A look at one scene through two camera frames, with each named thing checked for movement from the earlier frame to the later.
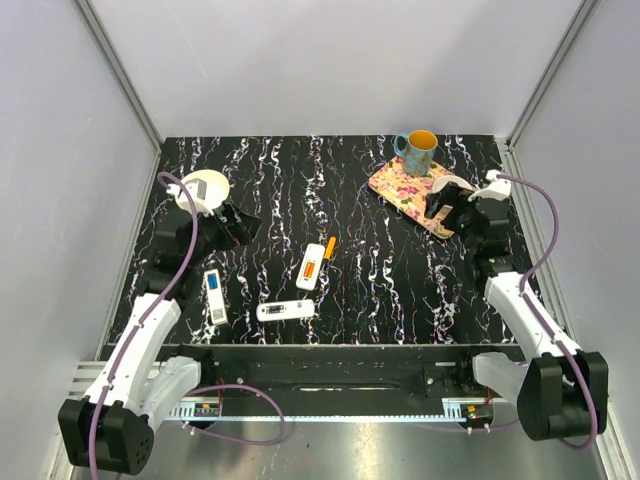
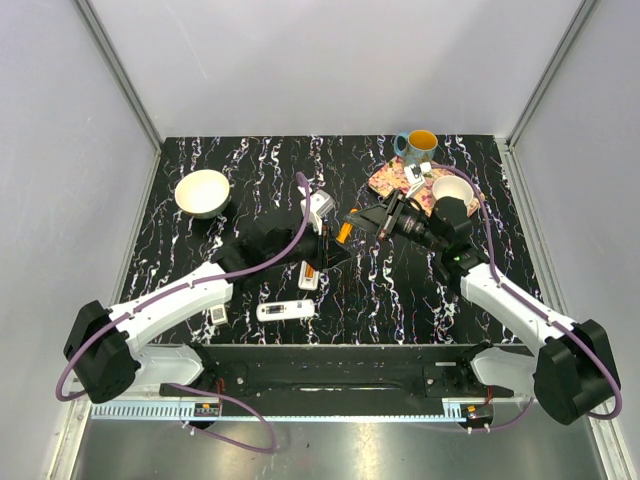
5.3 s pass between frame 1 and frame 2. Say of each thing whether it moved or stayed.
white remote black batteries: stayed
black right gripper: moved
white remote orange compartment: stayed
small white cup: stayed
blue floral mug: stayed
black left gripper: moved
